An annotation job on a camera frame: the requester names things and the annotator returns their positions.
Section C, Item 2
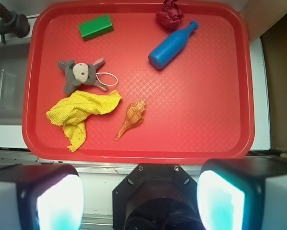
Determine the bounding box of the grey plush donkey toy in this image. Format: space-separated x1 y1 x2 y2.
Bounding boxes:
57 58 119 95

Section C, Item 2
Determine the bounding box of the crumpled dark red cloth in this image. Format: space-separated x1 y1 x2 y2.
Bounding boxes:
155 0 184 30

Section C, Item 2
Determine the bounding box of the grey toy sink basin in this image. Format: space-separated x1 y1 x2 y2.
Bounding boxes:
0 38 30 126

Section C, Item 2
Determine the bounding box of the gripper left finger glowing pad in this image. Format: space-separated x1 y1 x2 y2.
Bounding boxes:
0 164 84 230

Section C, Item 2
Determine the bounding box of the yellow crumpled cloth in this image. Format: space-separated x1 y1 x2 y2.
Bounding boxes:
46 90 122 152

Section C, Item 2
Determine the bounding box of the orange conch shell toy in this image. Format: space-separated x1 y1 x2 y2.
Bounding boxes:
115 99 146 140

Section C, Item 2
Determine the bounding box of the red plastic tray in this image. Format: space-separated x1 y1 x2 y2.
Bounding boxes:
22 0 254 164

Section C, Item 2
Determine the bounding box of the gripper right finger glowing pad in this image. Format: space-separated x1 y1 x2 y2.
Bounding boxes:
197 158 287 230

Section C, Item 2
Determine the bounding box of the green rectangular block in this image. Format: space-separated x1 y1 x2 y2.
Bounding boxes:
78 14 114 41

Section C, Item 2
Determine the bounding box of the blue plastic bottle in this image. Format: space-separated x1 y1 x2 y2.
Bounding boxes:
148 21 199 69

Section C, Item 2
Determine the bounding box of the dark sink faucet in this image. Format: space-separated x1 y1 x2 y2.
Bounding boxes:
0 3 30 44

